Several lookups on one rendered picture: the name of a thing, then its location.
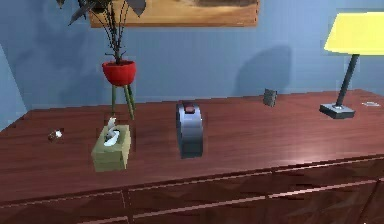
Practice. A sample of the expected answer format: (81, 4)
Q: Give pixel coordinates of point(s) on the small white and brown object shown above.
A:
(55, 134)

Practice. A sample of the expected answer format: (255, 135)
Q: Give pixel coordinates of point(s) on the dark wooden chest of drawers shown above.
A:
(253, 140)

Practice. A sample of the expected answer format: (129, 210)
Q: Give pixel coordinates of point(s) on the framed brown landscape picture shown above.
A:
(200, 13)

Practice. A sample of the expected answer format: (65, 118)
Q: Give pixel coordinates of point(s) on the small pale flat object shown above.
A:
(370, 104)

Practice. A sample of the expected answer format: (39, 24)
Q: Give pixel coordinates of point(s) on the yellow shade table lamp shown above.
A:
(356, 33)

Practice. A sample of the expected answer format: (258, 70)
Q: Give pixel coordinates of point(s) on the small grey square object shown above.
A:
(269, 97)

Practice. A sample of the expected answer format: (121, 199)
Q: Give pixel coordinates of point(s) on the grey alarm clock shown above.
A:
(189, 130)

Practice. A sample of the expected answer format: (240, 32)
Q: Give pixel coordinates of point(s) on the green tissue box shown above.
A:
(111, 150)

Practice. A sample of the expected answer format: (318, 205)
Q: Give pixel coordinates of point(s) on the house plant in red pot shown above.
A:
(119, 72)

